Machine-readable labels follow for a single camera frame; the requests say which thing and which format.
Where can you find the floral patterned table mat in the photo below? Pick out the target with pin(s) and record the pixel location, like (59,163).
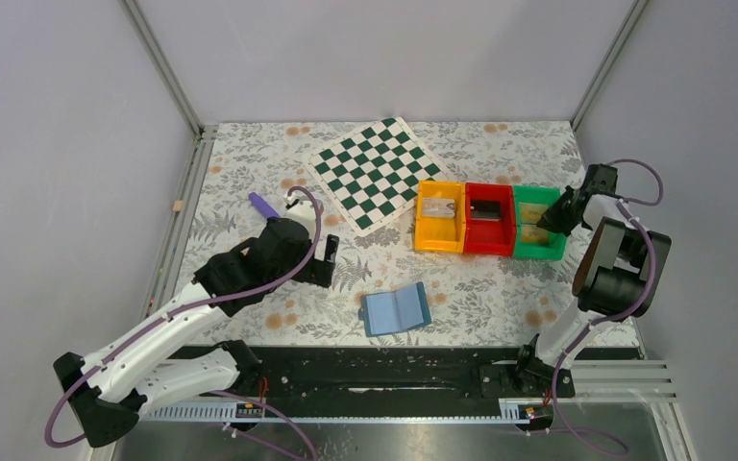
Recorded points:
(475,300)

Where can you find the white slotted cable duct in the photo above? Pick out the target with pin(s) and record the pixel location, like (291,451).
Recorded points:
(356,409)

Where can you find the right aluminium frame post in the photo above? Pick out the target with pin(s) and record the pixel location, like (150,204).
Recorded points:
(611,57)

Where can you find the red plastic bin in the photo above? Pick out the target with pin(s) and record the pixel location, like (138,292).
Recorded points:
(490,237)

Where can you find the black card in red bin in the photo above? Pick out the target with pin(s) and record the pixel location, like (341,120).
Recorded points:
(482,210)

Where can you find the green white chessboard mat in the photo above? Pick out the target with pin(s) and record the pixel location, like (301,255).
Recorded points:
(372,174)

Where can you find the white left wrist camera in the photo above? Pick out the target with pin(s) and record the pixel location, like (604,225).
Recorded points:
(300,209)

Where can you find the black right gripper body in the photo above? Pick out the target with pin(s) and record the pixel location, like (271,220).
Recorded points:
(563,211)

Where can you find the green plastic bin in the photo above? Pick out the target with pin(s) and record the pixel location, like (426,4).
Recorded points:
(537,195)

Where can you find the yellow plastic bin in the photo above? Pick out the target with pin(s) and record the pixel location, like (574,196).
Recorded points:
(438,234)

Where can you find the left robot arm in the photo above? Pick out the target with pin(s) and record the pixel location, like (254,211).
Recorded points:
(105,393)

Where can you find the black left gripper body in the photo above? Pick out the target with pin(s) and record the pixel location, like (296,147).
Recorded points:
(318,268)

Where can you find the silver card in yellow bin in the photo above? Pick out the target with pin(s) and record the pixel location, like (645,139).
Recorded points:
(438,207)

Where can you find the purple cylindrical handle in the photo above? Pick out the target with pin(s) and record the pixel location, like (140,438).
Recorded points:
(262,207)

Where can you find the blue leather card holder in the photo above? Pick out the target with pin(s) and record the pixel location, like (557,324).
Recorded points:
(393,312)

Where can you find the aluminium frame post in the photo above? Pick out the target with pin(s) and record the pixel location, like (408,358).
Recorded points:
(611,57)
(168,76)

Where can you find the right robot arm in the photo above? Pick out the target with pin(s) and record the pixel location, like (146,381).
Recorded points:
(616,279)

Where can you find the left aluminium frame post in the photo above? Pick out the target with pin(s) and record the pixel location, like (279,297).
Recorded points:
(168,76)

